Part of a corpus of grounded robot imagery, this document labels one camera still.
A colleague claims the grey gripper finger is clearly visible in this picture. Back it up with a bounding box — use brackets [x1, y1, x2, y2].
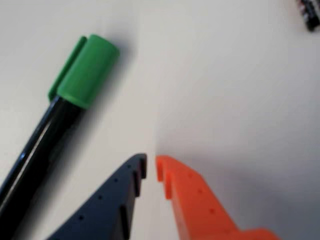
[46, 153, 148, 240]

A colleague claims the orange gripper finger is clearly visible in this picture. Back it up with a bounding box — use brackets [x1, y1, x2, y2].
[155, 154, 281, 240]

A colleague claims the black marker with green cap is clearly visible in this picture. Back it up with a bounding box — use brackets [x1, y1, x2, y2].
[0, 34, 120, 213]

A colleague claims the black cylindrical battery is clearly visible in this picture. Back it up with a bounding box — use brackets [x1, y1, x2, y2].
[296, 0, 320, 32]

